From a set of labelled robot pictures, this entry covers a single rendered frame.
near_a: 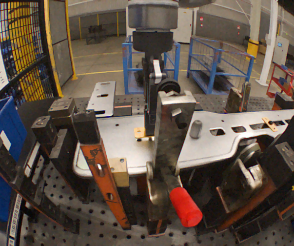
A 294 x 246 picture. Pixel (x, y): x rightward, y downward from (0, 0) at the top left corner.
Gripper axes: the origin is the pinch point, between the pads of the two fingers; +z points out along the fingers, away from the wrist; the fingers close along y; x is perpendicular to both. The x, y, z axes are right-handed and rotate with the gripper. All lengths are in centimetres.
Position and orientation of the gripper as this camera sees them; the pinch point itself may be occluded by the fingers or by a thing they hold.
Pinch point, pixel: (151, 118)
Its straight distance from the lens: 37.6
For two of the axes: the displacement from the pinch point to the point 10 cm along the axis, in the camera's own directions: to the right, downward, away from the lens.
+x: -9.9, 0.7, -1.0
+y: -1.2, -6.1, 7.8
